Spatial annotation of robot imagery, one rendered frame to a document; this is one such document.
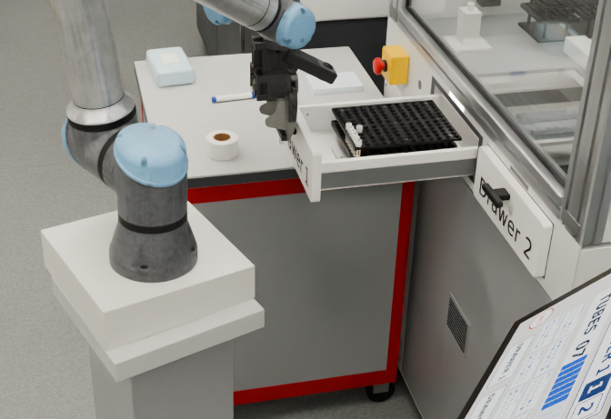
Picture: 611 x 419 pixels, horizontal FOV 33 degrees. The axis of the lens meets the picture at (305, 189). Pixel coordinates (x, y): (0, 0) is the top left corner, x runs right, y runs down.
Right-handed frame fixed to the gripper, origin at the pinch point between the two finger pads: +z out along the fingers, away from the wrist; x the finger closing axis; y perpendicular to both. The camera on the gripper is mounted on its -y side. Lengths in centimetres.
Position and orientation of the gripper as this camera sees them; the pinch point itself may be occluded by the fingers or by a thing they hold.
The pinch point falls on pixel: (288, 129)
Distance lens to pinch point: 202.9
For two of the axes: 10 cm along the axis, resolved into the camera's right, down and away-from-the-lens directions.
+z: -0.2, 8.6, 5.1
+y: -9.7, 1.0, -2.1
